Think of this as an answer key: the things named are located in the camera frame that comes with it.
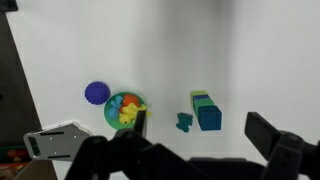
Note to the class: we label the teal rubbery toy figure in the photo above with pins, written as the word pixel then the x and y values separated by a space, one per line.
pixel 184 122

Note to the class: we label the light blue toy figure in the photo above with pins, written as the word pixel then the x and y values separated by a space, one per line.
pixel 115 106

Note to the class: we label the bin with colourful objects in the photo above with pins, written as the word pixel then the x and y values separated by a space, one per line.
pixel 13 158

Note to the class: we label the yellow toy figure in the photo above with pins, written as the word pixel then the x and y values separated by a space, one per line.
pixel 130 113

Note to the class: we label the grey metal mounting plate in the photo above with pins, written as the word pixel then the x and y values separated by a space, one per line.
pixel 56 141

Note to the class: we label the blue spiky rubber ball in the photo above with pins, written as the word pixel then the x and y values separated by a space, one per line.
pixel 97 93

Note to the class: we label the green plastic bowl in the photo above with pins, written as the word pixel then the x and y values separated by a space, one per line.
pixel 111 120

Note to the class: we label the large dark blue toy block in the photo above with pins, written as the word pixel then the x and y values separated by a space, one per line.
pixel 210 118

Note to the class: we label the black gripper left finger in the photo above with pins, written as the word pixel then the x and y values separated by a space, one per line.
pixel 126 156

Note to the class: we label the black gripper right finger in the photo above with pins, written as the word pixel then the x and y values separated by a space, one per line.
pixel 283 153

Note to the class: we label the thin blue toy block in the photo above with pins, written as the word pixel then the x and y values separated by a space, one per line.
pixel 200 97

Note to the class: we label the dark box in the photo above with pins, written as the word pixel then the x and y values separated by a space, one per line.
pixel 8 5

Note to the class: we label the orange toy figure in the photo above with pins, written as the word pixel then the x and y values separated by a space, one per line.
pixel 130 99

